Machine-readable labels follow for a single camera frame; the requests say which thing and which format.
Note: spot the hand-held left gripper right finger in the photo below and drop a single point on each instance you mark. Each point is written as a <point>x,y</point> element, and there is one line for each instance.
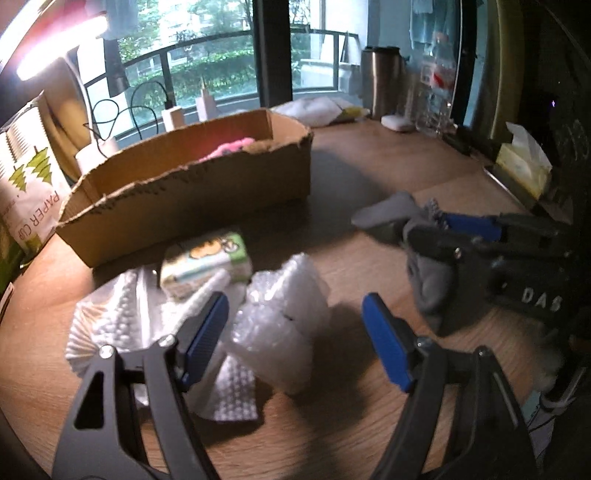
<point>385,341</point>

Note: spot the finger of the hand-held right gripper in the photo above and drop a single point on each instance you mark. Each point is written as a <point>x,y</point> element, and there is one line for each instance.
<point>434,242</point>
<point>475,227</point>

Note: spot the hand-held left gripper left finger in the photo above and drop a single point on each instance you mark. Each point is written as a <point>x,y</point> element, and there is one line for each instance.
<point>205,332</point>

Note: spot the grey sock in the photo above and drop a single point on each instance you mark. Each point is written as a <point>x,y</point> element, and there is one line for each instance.
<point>388,212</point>

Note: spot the white dotted cloth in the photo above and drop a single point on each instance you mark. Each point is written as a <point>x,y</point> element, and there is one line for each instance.
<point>226,392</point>

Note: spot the green printed tissue pack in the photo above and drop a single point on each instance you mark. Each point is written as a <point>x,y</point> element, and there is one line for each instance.
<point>203,263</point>

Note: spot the white bubble wrap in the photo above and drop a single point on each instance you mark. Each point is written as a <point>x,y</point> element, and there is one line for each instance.
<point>286,323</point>

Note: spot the clear bag of cotton pads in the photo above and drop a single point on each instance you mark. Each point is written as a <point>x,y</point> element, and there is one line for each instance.
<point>115,318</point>

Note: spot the cardboard box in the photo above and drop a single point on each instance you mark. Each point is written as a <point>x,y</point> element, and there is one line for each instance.
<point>207,198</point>

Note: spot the yellow tissue box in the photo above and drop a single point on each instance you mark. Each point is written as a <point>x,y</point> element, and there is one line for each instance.
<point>524,168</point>

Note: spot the small white box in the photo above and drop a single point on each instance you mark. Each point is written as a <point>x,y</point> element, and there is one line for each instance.
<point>397,123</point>

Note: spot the clear water bottle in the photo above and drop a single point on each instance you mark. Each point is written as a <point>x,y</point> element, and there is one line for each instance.
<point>436,87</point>

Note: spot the yellow green flat packet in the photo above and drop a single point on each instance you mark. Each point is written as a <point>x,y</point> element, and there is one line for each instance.
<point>355,113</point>

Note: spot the yellow curtain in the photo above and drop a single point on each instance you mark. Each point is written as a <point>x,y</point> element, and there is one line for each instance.
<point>60,120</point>
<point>510,69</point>

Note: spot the steel thermos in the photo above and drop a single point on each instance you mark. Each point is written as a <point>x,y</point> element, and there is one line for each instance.
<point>381,83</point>

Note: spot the white plastic bag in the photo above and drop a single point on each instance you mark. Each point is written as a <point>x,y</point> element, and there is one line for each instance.
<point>309,110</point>

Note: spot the pink fluffy cloth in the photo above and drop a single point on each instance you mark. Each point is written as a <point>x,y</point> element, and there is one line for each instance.
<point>226,148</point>

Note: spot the pale blue hanging clothes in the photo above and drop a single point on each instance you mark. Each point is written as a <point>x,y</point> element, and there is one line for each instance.
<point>434,21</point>

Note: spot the paper cup packet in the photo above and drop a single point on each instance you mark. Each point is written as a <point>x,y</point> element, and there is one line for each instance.
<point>32,184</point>

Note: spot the black hanging coat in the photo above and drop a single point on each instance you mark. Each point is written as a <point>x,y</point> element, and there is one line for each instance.
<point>116,69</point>

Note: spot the balcony railing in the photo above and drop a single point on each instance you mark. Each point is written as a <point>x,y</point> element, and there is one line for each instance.
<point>207,39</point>

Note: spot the white desk lamp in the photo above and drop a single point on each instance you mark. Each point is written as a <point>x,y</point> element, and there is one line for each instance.
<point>60,44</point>

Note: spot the light blue hanging shirt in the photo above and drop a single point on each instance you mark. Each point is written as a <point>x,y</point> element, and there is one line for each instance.
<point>122,18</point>

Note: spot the black window frame post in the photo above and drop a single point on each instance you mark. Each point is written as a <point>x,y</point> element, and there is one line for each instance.
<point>272,55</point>

